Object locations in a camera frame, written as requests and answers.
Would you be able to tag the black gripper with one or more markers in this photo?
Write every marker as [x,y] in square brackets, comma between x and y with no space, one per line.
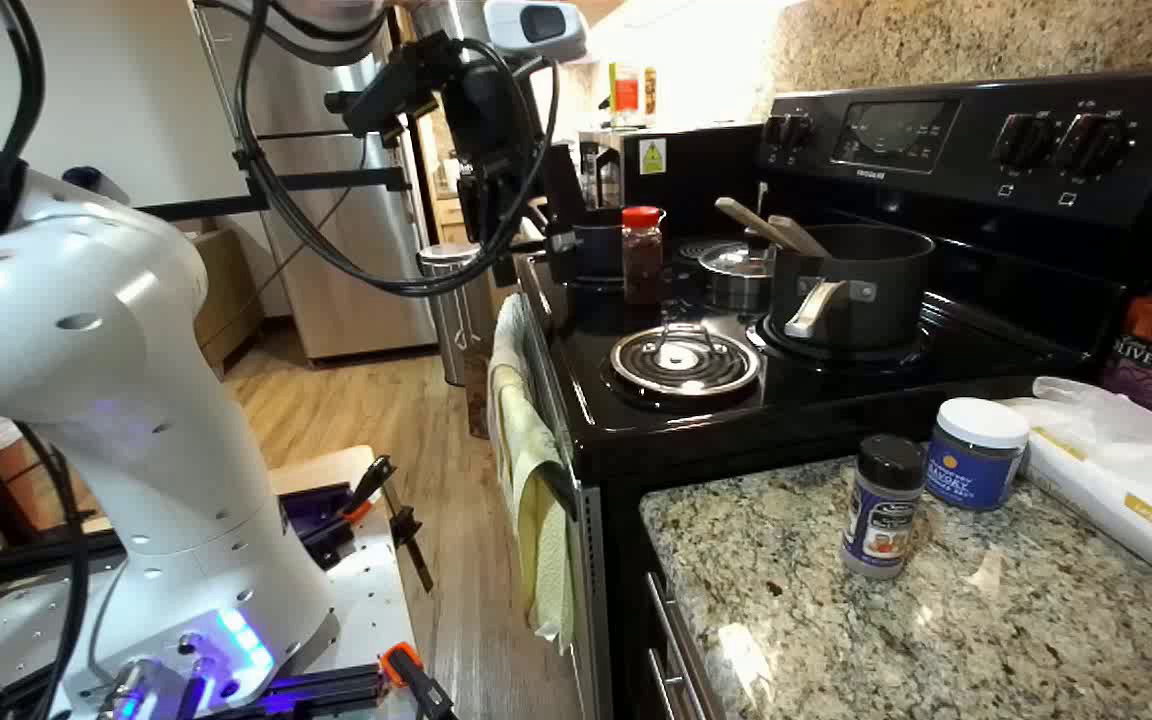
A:
[494,135]

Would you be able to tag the big glass lid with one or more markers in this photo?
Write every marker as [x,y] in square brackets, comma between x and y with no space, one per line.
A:
[738,260]

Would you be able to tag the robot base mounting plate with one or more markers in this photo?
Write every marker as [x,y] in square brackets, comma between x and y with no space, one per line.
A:
[224,666]

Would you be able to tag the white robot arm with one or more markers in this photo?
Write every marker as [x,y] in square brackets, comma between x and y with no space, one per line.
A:
[218,598]

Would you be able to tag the big black pot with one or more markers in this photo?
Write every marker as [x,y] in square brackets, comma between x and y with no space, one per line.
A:
[585,267]

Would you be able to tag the small glass lid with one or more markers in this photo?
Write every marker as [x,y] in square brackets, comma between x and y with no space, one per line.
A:
[684,363]

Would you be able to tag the red cap spice jar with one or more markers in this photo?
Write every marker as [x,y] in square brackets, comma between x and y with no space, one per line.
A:
[642,254]

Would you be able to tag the steel trash can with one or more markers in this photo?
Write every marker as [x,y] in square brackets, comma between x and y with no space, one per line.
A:
[458,315]

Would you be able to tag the stainless steel refrigerator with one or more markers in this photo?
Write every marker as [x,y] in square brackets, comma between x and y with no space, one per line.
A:
[361,192]

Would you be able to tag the wooden spoon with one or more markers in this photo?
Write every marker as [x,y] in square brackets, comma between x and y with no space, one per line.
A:
[786,228]

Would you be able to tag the yellow dish towel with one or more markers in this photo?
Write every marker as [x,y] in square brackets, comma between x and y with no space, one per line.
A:
[525,468]

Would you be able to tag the small black saucepan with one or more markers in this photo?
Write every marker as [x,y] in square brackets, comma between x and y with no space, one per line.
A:
[862,294]

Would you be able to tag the black electric stove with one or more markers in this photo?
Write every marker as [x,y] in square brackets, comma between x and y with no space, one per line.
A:
[1038,199]

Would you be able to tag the black cap spice shaker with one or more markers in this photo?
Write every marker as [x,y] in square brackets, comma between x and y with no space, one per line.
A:
[887,506]

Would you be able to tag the black orange clamp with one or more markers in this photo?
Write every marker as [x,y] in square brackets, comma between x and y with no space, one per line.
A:
[411,674]

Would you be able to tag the white plastic bag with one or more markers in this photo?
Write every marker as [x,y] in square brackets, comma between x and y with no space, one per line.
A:
[1093,449]

